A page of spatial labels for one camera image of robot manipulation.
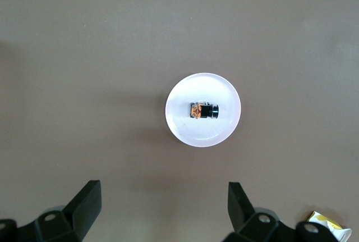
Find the orange black push-button switch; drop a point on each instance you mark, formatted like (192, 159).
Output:
(206, 111)

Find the pink round plate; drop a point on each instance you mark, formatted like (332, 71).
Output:
(202, 135)

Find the yellow white torn carton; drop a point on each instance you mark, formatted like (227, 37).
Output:
(343, 233)

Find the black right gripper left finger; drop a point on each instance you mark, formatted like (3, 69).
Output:
(81, 211)

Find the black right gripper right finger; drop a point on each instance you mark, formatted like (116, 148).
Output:
(241, 214)

